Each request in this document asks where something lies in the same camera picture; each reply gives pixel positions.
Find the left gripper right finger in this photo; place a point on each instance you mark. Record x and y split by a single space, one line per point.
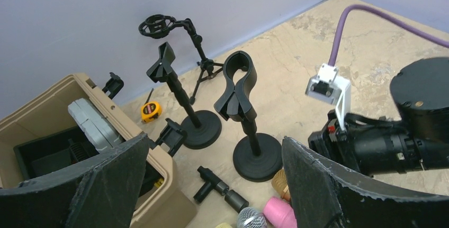
327 194

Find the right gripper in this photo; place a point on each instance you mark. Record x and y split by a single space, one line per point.
366 145

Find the yellow tape measure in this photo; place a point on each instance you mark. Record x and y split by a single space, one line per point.
151 110

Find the black round-base mic stand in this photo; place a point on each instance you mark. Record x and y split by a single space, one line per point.
203 127

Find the cream beige microphone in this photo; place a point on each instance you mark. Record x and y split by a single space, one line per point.
223 225

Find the black mic clip adapter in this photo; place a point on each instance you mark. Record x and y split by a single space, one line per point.
213 182

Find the pink microphone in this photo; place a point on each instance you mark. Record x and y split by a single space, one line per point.
279 213

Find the glitter microphone with grey head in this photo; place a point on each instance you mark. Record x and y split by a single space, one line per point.
251 217

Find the gold microphone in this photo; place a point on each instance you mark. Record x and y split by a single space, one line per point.
280 185

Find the tan hard equipment case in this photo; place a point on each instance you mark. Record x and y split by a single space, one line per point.
161 203

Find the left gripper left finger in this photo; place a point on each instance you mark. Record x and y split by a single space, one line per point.
101 191

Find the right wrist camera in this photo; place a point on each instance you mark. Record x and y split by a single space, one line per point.
329 87

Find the black tray in case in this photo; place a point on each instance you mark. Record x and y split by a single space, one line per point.
54 152

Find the pink mic round-base stand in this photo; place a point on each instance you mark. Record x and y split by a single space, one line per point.
258 156

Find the grey plastic tool case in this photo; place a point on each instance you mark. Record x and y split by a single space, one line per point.
98 130

